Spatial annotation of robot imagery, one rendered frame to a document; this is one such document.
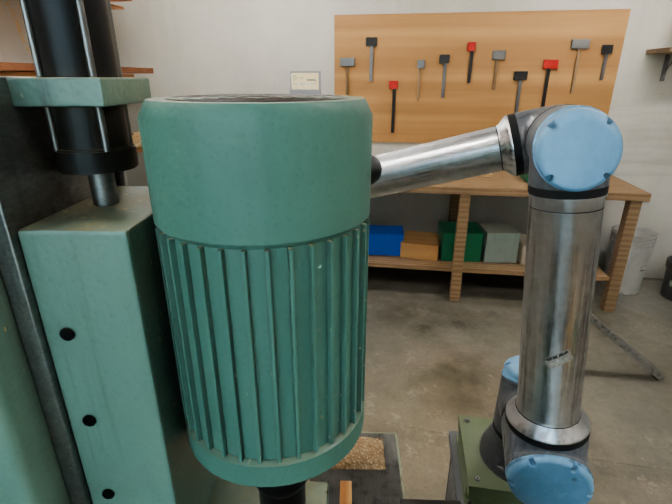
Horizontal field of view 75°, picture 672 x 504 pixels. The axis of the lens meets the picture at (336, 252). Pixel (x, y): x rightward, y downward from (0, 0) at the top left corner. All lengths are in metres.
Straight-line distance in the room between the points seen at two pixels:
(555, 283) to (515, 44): 2.98
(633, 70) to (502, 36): 0.94
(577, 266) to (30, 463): 0.73
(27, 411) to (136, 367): 0.09
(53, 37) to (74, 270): 0.16
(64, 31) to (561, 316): 0.75
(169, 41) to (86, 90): 3.73
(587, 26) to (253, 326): 3.60
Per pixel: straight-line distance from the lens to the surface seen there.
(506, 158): 0.88
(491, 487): 1.22
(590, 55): 3.80
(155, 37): 4.14
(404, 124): 3.61
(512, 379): 1.11
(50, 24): 0.39
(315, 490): 0.59
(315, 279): 0.31
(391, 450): 0.87
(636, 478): 2.37
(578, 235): 0.78
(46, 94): 0.38
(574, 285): 0.81
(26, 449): 0.45
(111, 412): 0.43
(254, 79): 3.81
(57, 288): 0.39
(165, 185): 0.32
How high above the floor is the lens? 1.52
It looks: 21 degrees down
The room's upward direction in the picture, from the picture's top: straight up
